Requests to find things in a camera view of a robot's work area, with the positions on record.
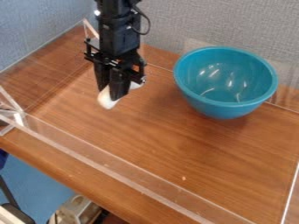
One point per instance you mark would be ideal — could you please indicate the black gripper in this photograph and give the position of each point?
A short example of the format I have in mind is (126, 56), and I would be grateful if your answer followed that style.
(114, 54)

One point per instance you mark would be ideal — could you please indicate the white brown toy mushroom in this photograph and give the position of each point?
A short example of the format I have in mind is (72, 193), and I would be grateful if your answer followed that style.
(104, 99)

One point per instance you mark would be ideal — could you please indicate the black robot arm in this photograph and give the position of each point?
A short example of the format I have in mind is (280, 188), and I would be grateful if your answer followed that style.
(116, 8)

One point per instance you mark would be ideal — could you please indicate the blue plastic bowl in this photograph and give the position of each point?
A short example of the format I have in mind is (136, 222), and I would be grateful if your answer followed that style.
(224, 81)

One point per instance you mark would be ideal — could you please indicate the white power strip below table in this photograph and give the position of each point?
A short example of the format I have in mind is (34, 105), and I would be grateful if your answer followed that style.
(76, 211)

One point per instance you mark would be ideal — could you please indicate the clear acrylic front barrier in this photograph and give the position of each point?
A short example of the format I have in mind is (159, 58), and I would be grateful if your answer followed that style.
(64, 152)

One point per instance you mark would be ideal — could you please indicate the clear acrylic corner bracket left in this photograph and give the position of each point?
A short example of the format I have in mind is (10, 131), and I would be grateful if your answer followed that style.
(11, 113)

